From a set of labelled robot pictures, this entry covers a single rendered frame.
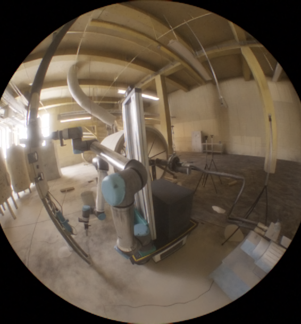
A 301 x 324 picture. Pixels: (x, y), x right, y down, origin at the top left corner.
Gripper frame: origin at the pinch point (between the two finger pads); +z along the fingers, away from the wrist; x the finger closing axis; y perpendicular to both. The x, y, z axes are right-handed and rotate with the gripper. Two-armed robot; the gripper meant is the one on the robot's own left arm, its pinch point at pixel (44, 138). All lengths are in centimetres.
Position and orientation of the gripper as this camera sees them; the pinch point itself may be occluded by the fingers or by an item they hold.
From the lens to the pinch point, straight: 94.5
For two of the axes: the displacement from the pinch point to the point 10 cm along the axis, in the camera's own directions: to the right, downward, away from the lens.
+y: -0.9, -9.7, -2.1
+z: -7.5, 2.0, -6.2
